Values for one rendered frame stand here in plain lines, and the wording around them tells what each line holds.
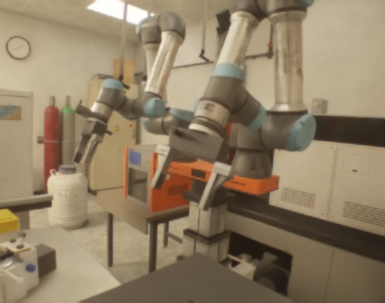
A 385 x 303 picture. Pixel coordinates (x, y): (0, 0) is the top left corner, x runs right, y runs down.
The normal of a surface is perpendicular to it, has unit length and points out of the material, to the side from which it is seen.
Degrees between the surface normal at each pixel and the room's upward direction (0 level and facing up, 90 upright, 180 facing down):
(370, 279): 90
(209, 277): 0
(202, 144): 67
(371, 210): 90
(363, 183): 90
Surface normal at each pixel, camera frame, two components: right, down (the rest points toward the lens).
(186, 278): 0.07, -0.99
